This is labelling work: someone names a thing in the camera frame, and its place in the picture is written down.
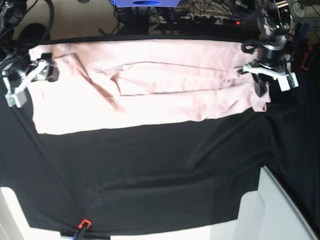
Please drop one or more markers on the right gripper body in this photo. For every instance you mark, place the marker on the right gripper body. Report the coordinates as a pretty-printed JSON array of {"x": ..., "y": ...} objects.
[{"x": 38, "y": 70}]

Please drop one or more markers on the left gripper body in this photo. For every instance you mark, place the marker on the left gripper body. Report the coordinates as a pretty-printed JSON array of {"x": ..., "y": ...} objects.
[{"x": 271, "y": 57}]

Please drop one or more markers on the pink T-shirt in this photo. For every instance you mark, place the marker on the pink T-shirt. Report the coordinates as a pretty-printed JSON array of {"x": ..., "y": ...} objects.
[{"x": 121, "y": 84}]

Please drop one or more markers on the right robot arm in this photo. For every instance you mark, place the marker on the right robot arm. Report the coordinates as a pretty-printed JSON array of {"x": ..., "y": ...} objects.
[{"x": 15, "y": 60}]

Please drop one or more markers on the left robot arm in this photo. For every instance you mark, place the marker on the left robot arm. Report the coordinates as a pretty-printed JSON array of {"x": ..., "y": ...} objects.
[{"x": 274, "y": 22}]

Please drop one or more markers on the red clamp right side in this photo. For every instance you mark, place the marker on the red clamp right side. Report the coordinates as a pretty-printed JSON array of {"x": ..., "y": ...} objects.
[{"x": 306, "y": 57}]

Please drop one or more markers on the black table cloth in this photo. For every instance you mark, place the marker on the black table cloth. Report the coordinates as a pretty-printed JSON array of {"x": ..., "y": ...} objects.
[{"x": 158, "y": 178}]

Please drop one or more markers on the white panel right front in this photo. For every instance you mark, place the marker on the white panel right front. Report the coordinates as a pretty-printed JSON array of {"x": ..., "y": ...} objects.
[{"x": 269, "y": 213}]

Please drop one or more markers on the white panel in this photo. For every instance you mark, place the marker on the white panel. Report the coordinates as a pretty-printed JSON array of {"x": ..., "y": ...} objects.
[
  {"x": 269, "y": 213},
  {"x": 13, "y": 222}
]

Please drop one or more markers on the white panel left front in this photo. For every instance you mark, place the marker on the white panel left front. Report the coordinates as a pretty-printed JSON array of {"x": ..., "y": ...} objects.
[{"x": 13, "y": 222}]

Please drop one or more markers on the red blue clamp front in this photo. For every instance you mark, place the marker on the red blue clamp front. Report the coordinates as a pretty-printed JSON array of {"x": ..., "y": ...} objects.
[{"x": 82, "y": 229}]

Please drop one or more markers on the blue clamp handle right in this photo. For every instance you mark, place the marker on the blue clamp handle right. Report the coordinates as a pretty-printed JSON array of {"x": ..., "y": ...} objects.
[{"x": 301, "y": 32}]

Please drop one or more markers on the power strip with cables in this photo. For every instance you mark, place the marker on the power strip with cables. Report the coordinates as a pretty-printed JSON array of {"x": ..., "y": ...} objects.
[{"x": 211, "y": 20}]

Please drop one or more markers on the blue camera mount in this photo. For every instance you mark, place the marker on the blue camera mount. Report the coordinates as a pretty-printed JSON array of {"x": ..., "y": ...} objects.
[{"x": 145, "y": 3}]

